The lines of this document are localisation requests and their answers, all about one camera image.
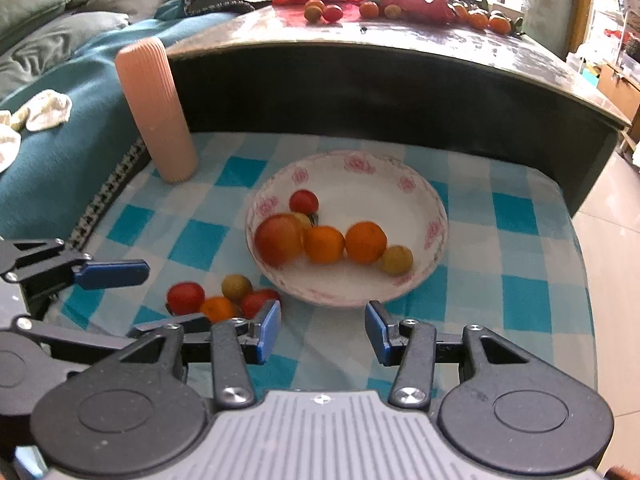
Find large red tomato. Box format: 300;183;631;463
254;213;305;268

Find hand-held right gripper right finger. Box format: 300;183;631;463
364;301;556;410

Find white crumpled cloth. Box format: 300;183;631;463
10;89;74;134
0;110;23;174

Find grey sofa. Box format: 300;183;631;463
0;0;193;96

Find dark patterned cushion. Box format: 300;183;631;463
181;0;257;15

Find blue blanket with houndstooth trim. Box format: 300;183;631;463
0;0;238;248

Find pink ribbed cylinder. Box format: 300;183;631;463
115;36;199;184

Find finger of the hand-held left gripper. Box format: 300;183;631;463
0;237;151;297
15;312;212;362

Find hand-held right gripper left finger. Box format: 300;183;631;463
95;300;282;410

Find small orange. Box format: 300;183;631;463
199;296;236;324

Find blue white checkered cloth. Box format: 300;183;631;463
42;130;601;403

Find white floral rimmed plate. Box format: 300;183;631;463
245;150;449;308

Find wooden media cabinet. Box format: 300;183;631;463
596;61;640;117

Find dark coffee table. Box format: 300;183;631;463
162;0;633;218

